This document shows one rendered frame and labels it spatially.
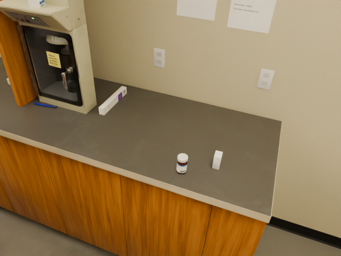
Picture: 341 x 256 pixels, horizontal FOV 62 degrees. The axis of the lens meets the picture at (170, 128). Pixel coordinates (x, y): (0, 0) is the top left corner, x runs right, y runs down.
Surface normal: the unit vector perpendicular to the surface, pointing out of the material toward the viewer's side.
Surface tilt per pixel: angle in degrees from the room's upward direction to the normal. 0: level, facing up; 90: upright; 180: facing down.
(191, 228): 90
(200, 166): 1
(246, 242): 90
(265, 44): 90
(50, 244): 0
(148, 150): 0
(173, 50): 90
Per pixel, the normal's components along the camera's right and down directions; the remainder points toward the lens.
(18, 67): 0.93, 0.25
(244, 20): -0.36, 0.55
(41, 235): 0.04, -0.80
